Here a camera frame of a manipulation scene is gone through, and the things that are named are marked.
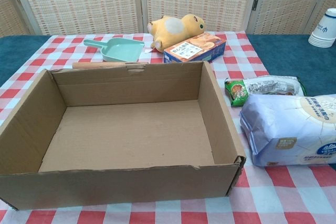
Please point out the green snack packet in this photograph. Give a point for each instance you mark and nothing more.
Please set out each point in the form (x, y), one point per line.
(265, 86)

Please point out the white tissue pack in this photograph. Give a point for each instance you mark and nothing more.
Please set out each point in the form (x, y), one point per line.
(283, 129)

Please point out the orange and blue cookie box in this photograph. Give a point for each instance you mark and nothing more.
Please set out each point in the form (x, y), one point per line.
(194, 48)

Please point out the open brown cardboard box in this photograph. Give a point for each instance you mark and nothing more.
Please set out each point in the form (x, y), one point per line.
(136, 182)

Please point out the mint green plastic dustpan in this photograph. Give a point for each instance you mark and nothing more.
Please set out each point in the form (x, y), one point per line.
(118, 49)

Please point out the yellow plush toy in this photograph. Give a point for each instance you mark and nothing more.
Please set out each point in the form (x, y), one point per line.
(173, 28)

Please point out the wooden rolling pin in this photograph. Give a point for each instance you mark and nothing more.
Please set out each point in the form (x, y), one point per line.
(99, 65)

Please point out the woven folding screen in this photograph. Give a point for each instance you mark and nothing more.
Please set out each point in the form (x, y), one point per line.
(86, 1)

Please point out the metal screen hinge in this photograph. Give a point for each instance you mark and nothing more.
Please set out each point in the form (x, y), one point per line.
(254, 3)

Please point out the red white checkered tablecloth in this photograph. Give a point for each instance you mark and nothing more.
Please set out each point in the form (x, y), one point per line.
(262, 195)

